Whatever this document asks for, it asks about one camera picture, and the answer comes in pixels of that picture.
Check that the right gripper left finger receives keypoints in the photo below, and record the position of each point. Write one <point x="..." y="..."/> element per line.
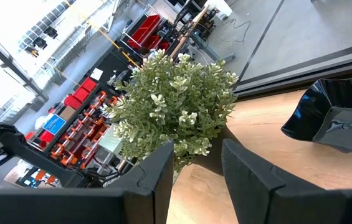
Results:
<point x="69" y="207"/>

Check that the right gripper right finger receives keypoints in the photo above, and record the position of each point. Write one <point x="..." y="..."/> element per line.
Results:
<point x="288" y="205"/>

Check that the black angular mini plate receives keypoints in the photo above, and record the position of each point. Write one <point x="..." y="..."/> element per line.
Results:
<point x="334" y="124"/>

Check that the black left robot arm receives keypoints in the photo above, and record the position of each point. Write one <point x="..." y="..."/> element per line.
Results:
<point x="38" y="157"/>

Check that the rack of orange parts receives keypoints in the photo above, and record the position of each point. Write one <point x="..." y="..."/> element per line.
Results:
<point x="82" y="133"/>

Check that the blue sign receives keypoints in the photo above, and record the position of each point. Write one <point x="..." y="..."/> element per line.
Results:
<point x="54" y="124"/>

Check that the row of red bins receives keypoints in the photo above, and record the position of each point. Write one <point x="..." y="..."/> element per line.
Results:
<point x="80" y="93"/>

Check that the green potted plant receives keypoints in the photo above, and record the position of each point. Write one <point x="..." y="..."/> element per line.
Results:
<point x="169" y="102"/>

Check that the rack of red bins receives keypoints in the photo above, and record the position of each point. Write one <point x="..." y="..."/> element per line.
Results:
<point x="146" y="31"/>

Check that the wooden background workstation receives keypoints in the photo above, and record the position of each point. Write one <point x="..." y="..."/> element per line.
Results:
<point x="194" y="31"/>

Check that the white box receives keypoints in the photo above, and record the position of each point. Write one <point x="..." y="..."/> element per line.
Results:
<point x="219" y="7"/>

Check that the black aluminium table frame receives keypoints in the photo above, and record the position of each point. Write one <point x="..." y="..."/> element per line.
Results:
<point x="319" y="77"/>

